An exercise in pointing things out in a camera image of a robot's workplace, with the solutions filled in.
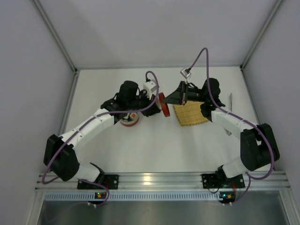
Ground right aluminium frame post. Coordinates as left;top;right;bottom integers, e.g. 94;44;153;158
240;0;285;72

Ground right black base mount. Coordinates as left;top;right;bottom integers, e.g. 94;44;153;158
201;173;245;189

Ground orange sushi roll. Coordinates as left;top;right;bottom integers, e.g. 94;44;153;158
130;113;137;119

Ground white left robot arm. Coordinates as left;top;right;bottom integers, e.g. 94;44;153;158
44;79;160;184

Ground red steel container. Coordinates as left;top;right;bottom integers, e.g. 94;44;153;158
120;112;139;127

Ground bamboo mat tray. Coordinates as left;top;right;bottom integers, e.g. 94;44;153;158
173;101;209;127

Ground slotted cable duct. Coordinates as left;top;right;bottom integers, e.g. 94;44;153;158
44;191;235;202

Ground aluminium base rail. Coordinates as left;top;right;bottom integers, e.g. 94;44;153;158
34;171;291;192

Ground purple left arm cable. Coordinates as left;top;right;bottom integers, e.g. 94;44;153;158
41;71;160;207

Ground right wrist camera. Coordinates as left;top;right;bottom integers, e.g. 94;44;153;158
180;68;191;81

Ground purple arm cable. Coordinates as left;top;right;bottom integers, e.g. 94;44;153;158
187;47;275;206
41;71;160;207

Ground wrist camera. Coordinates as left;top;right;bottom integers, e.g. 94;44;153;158
180;68;191;81
143;80;157;98

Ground red round lid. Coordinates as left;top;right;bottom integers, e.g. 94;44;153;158
158;92;170;117

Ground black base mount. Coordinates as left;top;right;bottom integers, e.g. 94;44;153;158
77;174;119;190
201;173;245;189

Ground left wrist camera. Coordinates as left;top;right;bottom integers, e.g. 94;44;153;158
143;80;157;98

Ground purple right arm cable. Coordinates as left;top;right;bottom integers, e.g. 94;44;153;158
187;47;275;206

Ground aluminium frame post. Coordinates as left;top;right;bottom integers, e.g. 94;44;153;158
240;0;285;72
31;0;78;74

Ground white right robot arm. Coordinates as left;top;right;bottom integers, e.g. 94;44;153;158
162;78;280;184

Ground left aluminium frame post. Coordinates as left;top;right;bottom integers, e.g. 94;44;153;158
31;0;78;74

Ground steel tongs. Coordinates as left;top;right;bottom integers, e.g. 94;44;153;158
225;93;233;136

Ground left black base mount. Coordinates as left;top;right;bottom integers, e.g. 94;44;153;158
77;174;119;190

